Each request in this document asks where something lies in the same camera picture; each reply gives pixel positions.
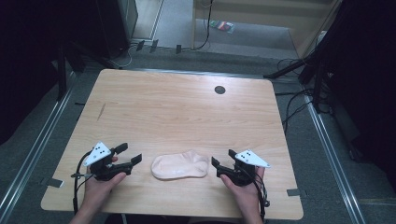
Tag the dark cabinet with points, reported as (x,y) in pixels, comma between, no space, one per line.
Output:
(116,25)

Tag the black metal stand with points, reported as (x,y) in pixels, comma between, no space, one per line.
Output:
(62,74)
(317,84)

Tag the colourful packet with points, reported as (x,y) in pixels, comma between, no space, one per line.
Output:
(221,26)

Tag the person's left hand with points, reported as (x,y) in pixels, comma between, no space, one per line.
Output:
(99,189)

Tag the grey tape strip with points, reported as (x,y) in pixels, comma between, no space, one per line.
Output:
(294,192)
(55,182)

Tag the light wooden frame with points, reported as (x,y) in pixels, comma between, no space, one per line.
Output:
(267,7)

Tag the person's right hand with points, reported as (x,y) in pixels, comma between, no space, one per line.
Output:
(246,194)

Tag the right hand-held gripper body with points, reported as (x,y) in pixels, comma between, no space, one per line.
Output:
(239,174)

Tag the black round table grommet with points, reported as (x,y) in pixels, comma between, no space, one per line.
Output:
(219,90)

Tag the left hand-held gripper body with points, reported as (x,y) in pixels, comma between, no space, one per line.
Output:
(106,171)

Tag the small black floor block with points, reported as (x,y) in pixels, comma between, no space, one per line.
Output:
(154,45)
(140,45)
(178,48)

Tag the metal floor rail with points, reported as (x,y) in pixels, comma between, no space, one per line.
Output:
(34,155)
(333,161)

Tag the cream white sock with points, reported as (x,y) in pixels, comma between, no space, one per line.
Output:
(180,166)

